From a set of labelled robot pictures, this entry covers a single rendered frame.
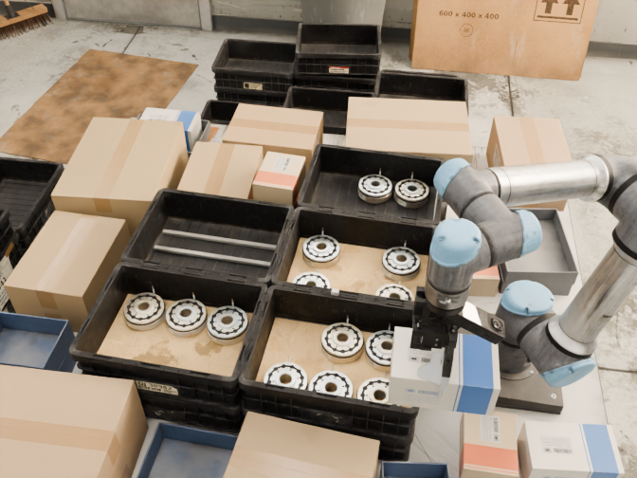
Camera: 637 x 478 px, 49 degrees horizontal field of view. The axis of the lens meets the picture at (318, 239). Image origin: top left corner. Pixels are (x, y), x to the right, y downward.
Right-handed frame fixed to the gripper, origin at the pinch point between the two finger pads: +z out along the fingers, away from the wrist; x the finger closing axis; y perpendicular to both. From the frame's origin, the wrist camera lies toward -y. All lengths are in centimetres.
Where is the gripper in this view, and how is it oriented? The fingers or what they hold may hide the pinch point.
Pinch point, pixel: (444, 364)
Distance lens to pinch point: 138.3
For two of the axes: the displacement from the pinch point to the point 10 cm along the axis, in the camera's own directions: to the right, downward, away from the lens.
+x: -1.4, 6.9, -7.1
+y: -9.9, -0.9, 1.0
